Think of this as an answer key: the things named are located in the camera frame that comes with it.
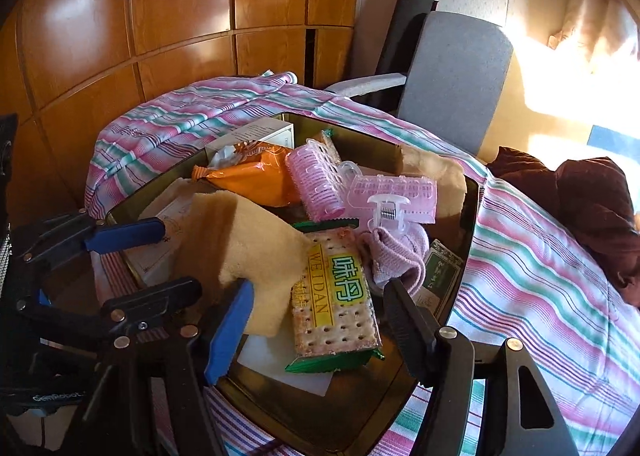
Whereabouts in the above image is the orange snack bag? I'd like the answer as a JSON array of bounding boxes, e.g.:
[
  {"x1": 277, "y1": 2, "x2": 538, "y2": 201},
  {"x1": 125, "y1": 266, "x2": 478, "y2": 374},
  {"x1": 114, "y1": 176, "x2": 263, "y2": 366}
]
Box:
[{"x1": 191, "y1": 141, "x2": 300, "y2": 208}]

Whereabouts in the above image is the large cracker packet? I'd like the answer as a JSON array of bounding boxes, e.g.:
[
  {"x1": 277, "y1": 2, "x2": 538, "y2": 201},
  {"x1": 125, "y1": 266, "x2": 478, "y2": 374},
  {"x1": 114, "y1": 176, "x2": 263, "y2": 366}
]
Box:
[{"x1": 285, "y1": 224, "x2": 384, "y2": 374}]

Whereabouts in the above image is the striped tablecloth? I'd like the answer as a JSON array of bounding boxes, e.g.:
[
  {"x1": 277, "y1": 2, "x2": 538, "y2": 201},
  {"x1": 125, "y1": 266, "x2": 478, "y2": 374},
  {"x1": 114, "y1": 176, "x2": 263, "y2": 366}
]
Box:
[{"x1": 85, "y1": 69, "x2": 639, "y2": 455}]

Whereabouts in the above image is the dark red gift box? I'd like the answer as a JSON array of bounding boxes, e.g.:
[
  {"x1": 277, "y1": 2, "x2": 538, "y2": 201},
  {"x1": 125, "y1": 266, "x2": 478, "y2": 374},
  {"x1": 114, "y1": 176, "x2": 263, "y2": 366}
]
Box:
[{"x1": 107, "y1": 112, "x2": 480, "y2": 455}]

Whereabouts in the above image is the yellow sponge block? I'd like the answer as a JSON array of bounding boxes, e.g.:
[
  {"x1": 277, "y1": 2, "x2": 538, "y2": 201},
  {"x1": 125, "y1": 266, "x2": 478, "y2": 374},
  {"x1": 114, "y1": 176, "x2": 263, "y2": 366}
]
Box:
[{"x1": 171, "y1": 190, "x2": 312, "y2": 338}]

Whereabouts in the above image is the yellow cloth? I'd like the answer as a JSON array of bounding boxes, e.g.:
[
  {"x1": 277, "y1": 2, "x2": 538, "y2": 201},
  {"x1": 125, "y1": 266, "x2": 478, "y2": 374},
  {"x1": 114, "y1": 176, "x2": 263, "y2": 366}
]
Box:
[{"x1": 396, "y1": 145, "x2": 468, "y2": 228}]

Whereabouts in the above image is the small green cracker packet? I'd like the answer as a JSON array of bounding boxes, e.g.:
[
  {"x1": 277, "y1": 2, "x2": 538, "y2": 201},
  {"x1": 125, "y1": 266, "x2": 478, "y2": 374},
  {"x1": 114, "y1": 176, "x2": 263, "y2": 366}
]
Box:
[{"x1": 312, "y1": 129, "x2": 342, "y2": 164}]

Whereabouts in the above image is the pink knitted sock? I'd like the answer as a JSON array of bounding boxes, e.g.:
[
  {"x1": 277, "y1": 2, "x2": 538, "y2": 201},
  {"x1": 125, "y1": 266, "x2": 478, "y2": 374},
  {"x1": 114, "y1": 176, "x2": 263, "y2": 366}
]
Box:
[{"x1": 357, "y1": 222, "x2": 430, "y2": 297}]

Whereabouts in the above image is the white box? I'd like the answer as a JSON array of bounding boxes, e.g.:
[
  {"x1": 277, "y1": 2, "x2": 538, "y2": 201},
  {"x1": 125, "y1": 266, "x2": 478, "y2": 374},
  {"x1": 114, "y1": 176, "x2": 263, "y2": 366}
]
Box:
[{"x1": 205, "y1": 117, "x2": 294, "y2": 160}]

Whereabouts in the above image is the grey chair back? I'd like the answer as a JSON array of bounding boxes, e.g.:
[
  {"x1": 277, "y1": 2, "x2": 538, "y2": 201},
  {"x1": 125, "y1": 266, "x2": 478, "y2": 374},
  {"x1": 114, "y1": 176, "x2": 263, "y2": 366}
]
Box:
[{"x1": 397, "y1": 11, "x2": 513, "y2": 156}]

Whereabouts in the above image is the pink hair roller with clip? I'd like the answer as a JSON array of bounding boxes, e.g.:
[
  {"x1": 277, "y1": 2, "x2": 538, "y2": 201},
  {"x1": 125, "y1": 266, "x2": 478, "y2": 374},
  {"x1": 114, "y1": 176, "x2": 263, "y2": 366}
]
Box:
[{"x1": 344, "y1": 174, "x2": 437, "y2": 232}]

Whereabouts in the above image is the maroon blanket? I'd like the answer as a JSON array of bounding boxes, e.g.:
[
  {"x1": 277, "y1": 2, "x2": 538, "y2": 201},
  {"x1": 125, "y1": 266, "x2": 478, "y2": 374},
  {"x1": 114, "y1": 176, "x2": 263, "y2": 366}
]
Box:
[{"x1": 488, "y1": 147, "x2": 639, "y2": 306}]

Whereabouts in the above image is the green tea box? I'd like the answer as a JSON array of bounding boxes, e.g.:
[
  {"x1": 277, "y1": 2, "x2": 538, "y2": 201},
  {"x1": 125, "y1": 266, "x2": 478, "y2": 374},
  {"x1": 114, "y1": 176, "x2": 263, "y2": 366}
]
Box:
[{"x1": 412, "y1": 239, "x2": 464, "y2": 317}]

